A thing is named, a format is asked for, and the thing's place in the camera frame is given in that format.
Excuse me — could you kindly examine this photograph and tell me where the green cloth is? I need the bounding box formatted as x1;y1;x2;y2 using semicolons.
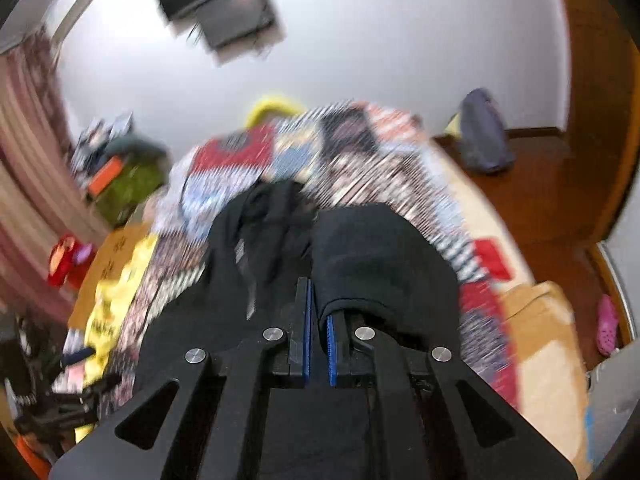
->
95;160;168;226

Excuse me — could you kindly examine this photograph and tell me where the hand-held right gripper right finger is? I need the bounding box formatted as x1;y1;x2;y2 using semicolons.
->
326;312;591;480

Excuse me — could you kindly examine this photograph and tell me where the red plush toy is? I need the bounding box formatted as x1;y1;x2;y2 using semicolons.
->
47;234;96;288

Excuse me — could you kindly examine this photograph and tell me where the black box under television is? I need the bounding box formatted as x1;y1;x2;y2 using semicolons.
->
192;0;281;58

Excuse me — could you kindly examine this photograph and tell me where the dark grey cushion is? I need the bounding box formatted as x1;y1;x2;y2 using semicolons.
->
102;135;171;162

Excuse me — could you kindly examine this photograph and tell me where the striped pink curtain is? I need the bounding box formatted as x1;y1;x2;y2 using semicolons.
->
0;25;108;311

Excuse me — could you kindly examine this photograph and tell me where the white wall duct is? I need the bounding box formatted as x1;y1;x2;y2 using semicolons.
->
50;0;121;41

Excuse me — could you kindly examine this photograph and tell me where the patchwork printed blanket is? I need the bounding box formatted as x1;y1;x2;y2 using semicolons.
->
65;102;531;441

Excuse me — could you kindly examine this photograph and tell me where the black sweater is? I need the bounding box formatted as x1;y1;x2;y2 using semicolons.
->
102;180;463;428

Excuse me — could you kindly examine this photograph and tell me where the yellow printed blanket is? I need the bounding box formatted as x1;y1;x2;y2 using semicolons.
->
75;235;161;443

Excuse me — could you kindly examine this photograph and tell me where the pink shoe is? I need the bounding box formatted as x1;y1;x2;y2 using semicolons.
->
595;294;621;357

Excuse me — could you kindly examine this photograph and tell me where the yellow pillow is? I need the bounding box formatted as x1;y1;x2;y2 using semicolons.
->
245;92;306;128

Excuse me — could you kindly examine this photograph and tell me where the grey bag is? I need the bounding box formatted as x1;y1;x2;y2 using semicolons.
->
457;88;517;175

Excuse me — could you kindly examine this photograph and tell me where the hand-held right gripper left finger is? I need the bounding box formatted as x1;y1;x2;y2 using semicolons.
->
47;277;314;480

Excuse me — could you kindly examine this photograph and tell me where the orange box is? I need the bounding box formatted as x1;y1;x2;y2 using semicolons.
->
87;156;126;196

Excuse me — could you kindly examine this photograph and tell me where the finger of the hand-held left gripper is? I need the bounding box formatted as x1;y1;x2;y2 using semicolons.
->
75;374;123;402

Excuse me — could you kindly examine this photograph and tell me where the pile of boxes and papers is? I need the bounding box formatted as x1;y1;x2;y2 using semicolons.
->
70;112;136;171

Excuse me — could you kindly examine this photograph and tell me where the wooden wardrobe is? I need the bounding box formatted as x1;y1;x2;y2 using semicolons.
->
550;0;640;261

